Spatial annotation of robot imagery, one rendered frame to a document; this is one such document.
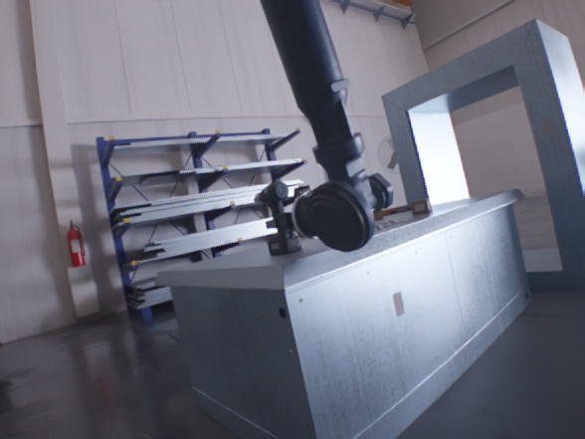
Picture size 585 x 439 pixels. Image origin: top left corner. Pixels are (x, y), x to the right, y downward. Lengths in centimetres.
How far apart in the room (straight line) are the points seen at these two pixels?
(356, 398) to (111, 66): 594
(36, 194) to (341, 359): 503
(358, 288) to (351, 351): 19
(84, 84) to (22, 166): 154
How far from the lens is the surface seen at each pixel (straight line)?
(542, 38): 254
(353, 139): 83
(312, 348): 101
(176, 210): 482
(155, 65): 660
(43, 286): 555
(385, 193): 93
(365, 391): 118
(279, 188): 116
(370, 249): 108
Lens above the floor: 75
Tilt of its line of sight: 2 degrees up
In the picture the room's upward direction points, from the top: 12 degrees counter-clockwise
